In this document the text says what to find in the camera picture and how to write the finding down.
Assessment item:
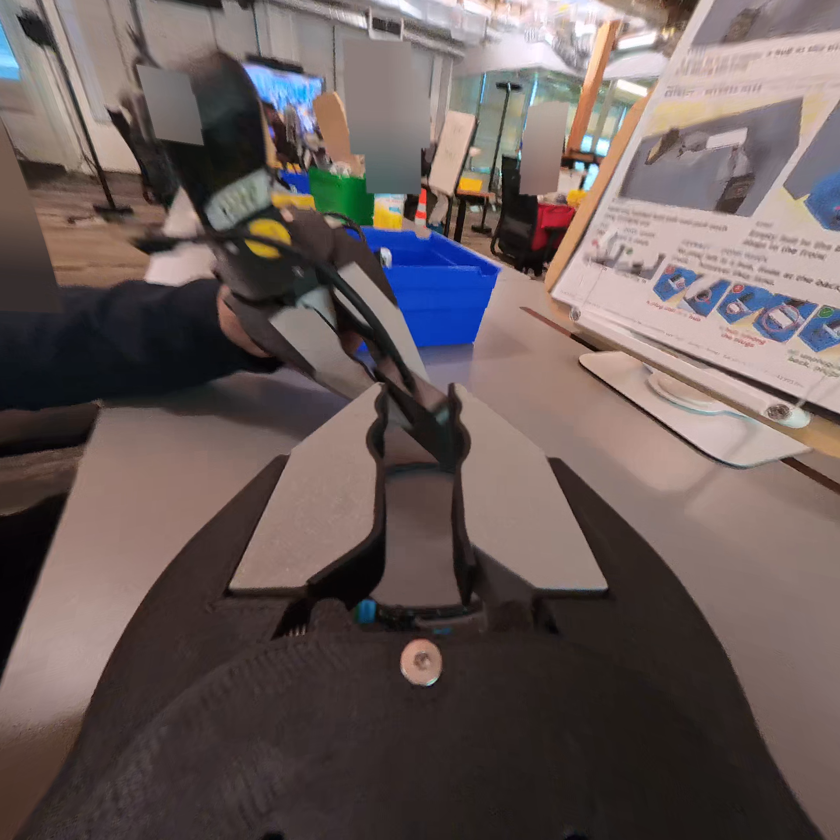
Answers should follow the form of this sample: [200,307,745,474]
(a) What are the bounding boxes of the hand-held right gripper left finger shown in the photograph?
[227,382,389,596]

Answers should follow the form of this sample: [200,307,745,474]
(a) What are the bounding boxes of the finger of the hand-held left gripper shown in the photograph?
[269,306,382,401]
[335,261,432,389]

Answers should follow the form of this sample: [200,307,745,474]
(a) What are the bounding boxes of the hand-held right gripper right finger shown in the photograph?
[448,382,610,606]

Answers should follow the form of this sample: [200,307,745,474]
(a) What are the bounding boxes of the blue storage bin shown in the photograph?
[357,226,501,349]

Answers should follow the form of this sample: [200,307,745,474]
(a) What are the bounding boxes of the small black hub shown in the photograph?
[377,374,462,472]

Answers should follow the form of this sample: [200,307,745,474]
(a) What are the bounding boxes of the person's left forearm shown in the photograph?
[0,279,277,412]

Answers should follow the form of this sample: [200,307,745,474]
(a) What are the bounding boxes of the person's left hand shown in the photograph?
[217,289,271,360]

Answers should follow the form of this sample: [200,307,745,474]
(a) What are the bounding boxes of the television screen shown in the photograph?
[243,62,327,127]

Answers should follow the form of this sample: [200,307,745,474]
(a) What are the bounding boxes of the cardboard box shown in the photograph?
[314,92,360,173]

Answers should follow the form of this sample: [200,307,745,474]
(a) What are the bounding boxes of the small green bin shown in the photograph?
[308,167,375,227]

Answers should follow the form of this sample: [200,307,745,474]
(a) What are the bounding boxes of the black chair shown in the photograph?
[492,154,560,274]

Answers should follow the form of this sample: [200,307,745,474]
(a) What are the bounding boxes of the white sign board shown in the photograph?
[428,110,478,198]

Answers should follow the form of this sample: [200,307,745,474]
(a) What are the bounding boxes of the white stand base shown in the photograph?
[579,351,812,469]

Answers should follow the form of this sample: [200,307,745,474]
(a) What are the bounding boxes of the black round top stand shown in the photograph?
[495,82,524,160]

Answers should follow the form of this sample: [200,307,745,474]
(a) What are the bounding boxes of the printed instruction sheet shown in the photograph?
[551,0,840,416]

